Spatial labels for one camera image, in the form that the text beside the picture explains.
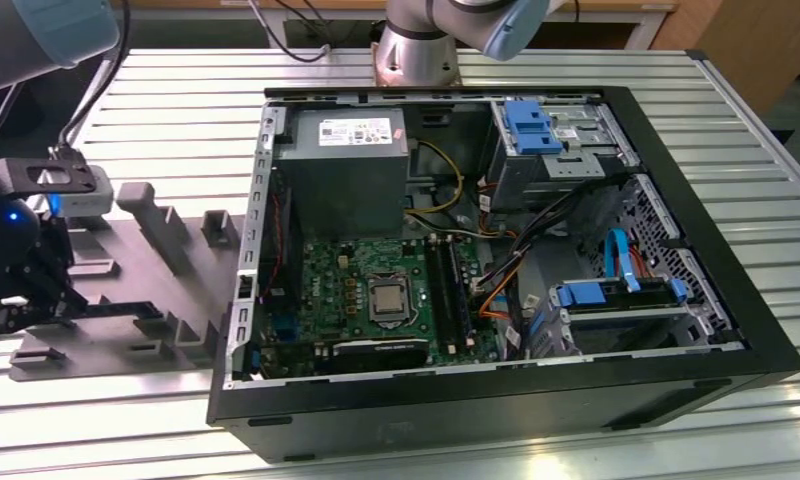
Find wooden desk white legs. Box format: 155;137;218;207
111;0;681;51

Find black camera cable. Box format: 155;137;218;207
55;0;133;161

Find blue board connector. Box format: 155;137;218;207
270;312;302;344

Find black open PC case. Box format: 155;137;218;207
203;84;800;464

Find black RAM slot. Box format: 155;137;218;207
422;235;456;355

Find grey power supply unit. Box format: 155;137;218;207
271;106;413;240

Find cable with silver plug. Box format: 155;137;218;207
275;0;334;64

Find black graphics card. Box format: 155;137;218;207
310;335;433;375

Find orange yellow power wires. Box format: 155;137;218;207
477;287;512;321

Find blue plastic drive carrier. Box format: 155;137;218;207
504;99;566;157

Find grey metal disk bay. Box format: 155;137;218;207
486;98;642;214
524;277;738;360

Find wooden cabinet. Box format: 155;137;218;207
649;0;800;119

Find grey parts rack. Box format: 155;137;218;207
6;182;247;384

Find CPU socket with silver CPU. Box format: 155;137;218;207
364;271;416;325

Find green Dell motherboard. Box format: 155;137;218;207
257;234;512;377

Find black cable bundle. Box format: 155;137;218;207
469;172;638;296

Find blue flat data wire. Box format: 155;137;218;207
601;227;642;294

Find orange red wire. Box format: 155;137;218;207
628;247;665;281

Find blue carrier with disk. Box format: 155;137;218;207
546;277;693;309

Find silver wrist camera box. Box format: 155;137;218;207
0;157;115;220

